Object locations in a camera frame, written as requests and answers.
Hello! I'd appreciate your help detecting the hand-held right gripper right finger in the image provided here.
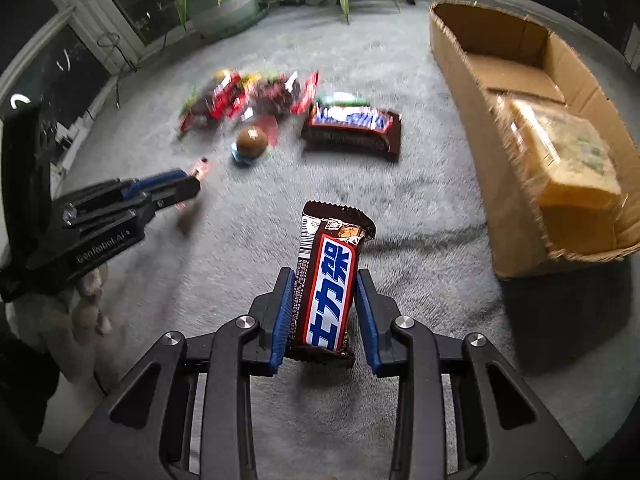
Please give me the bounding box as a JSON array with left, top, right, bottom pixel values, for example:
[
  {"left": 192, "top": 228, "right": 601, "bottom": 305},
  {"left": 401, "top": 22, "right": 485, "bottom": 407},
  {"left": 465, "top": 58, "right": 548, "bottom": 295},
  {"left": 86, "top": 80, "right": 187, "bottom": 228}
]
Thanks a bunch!
[{"left": 352, "top": 269, "right": 591, "bottom": 480}]

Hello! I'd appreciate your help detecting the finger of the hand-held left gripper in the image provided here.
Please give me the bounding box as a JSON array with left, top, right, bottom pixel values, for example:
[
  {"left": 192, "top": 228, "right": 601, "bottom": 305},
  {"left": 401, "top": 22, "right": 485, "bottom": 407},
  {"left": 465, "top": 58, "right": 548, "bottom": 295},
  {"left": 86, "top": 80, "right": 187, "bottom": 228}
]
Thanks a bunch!
[
  {"left": 60, "top": 169, "right": 191, "bottom": 220},
  {"left": 64, "top": 176, "right": 202, "bottom": 233}
]

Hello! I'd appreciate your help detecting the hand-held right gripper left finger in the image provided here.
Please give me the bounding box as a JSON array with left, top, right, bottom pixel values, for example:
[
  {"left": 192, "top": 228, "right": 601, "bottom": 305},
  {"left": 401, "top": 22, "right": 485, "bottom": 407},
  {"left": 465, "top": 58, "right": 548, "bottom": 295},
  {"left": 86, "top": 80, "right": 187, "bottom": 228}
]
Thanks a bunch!
[{"left": 50, "top": 267, "right": 296, "bottom": 480}]

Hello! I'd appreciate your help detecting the brown chocolate bar blue label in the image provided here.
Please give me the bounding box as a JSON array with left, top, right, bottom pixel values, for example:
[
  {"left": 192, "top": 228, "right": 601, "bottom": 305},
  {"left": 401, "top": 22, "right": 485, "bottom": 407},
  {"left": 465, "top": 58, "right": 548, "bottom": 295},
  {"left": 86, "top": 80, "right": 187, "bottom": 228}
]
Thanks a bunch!
[{"left": 285, "top": 200, "right": 377, "bottom": 368}]

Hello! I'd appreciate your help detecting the small red snack packet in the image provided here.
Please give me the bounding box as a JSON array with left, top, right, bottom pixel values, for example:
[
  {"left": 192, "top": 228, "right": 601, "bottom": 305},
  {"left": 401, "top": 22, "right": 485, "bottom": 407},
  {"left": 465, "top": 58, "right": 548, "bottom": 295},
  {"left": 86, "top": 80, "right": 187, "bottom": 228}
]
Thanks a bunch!
[{"left": 255, "top": 114, "right": 281, "bottom": 146}]

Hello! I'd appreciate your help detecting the large brown chocolate bar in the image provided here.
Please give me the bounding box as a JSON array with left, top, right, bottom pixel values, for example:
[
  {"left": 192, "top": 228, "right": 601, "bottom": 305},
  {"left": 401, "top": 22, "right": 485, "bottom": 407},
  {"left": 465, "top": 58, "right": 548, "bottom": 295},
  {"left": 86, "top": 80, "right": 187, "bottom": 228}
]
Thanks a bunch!
[{"left": 301, "top": 101, "right": 402, "bottom": 162}]

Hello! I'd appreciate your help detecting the green white snack packet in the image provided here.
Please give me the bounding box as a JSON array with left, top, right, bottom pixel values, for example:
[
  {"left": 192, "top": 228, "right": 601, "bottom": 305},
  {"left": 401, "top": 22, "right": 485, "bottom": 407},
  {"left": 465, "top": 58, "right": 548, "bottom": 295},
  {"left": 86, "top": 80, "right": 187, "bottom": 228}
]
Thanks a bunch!
[{"left": 316, "top": 92, "right": 371, "bottom": 110}]

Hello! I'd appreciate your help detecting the cardboard box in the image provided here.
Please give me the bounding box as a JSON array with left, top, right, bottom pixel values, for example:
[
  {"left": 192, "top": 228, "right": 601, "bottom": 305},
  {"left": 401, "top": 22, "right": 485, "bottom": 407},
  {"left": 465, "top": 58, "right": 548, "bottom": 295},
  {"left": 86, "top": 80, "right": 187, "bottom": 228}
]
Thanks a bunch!
[{"left": 428, "top": 0, "right": 640, "bottom": 281}]

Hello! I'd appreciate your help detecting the person's left forearm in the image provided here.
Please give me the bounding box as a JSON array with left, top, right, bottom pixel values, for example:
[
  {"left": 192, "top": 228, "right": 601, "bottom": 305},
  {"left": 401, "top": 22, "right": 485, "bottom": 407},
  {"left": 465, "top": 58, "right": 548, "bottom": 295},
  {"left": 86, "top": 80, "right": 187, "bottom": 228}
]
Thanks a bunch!
[{"left": 0, "top": 295, "right": 68, "bottom": 446}]

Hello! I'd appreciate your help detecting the person's left hand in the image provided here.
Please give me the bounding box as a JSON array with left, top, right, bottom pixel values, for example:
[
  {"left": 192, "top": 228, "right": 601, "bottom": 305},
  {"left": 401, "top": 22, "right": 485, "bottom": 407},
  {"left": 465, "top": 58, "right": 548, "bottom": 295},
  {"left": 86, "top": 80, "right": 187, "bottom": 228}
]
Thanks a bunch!
[{"left": 60, "top": 265, "right": 111, "bottom": 366}]

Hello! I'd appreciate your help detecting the egg-shaped chocolate blue base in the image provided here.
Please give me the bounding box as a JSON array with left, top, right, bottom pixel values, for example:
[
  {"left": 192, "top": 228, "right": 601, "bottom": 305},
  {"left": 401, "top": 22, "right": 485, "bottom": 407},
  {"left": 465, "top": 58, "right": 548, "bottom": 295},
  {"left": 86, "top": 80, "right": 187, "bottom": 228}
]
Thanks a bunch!
[{"left": 230, "top": 126, "right": 273, "bottom": 168}]

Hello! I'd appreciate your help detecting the potted spider plant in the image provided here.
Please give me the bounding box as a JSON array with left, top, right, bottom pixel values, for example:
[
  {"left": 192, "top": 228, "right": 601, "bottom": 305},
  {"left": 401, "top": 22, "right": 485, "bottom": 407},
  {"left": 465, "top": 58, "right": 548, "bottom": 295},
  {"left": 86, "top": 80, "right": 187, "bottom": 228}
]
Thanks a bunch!
[{"left": 169, "top": 0, "right": 272, "bottom": 42}]

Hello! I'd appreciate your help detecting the yellow snack packet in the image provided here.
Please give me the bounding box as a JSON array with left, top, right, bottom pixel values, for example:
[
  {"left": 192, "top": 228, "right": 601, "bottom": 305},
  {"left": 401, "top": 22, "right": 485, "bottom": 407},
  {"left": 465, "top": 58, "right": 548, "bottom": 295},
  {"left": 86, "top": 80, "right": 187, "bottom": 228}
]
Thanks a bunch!
[{"left": 492, "top": 97, "right": 623, "bottom": 256}]

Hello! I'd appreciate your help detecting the black cable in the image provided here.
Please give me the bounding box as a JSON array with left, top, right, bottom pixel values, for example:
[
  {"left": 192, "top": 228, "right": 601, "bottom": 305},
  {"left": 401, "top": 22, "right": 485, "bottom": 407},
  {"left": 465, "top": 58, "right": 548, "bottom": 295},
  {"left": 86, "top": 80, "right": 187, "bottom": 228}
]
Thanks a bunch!
[{"left": 95, "top": 32, "right": 142, "bottom": 109}]

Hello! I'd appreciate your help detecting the white window frame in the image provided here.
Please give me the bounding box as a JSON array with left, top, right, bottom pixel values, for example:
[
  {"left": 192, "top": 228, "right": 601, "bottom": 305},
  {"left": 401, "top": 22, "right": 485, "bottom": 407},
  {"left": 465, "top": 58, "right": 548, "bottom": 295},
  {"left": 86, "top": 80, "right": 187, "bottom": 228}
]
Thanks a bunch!
[{"left": 0, "top": 0, "right": 201, "bottom": 126}]

